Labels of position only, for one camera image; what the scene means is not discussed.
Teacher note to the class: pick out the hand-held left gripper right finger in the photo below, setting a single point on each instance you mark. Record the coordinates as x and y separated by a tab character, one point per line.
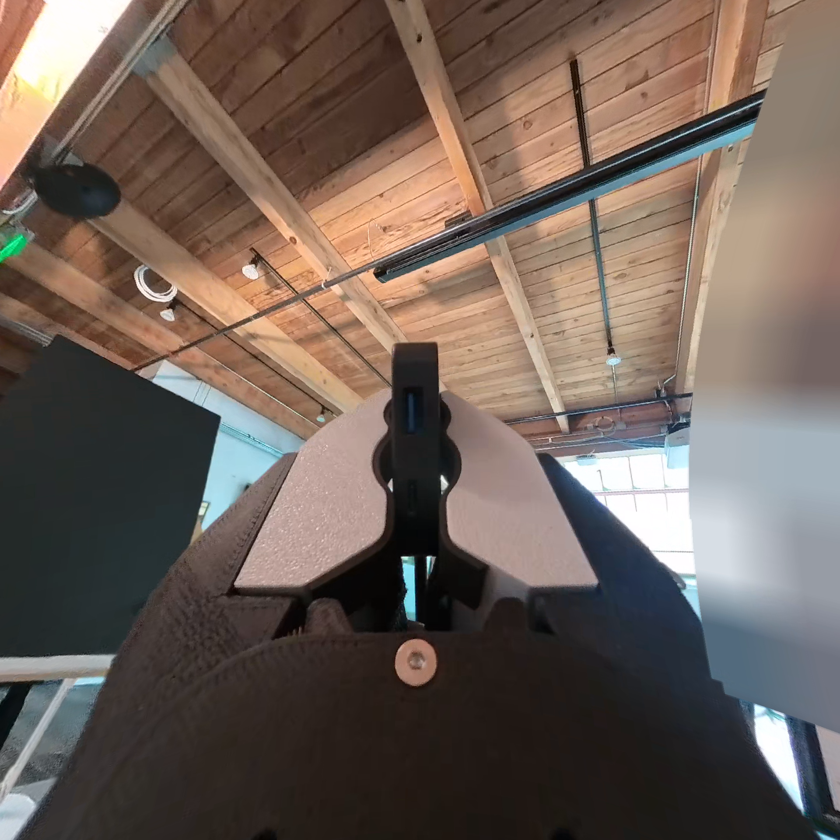
518	505

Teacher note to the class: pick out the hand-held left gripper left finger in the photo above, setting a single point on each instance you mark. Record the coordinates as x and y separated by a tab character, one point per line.
315	499

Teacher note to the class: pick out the black usb hub adapter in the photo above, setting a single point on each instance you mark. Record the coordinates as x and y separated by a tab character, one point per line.
415	453

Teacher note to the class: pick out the white ceiling spot lamp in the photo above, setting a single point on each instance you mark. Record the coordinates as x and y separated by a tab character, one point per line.
613	358
252	269
168	313

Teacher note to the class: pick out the black boom pole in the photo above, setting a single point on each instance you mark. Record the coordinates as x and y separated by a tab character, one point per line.
525	213

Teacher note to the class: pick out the black ceiling light track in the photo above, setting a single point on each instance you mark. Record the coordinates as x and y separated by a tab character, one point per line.
594	216

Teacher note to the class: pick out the green exit sign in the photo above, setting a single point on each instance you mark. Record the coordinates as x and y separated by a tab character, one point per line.
14	244

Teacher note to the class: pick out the black dome camera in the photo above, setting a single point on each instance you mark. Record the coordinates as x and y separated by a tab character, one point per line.
79	190

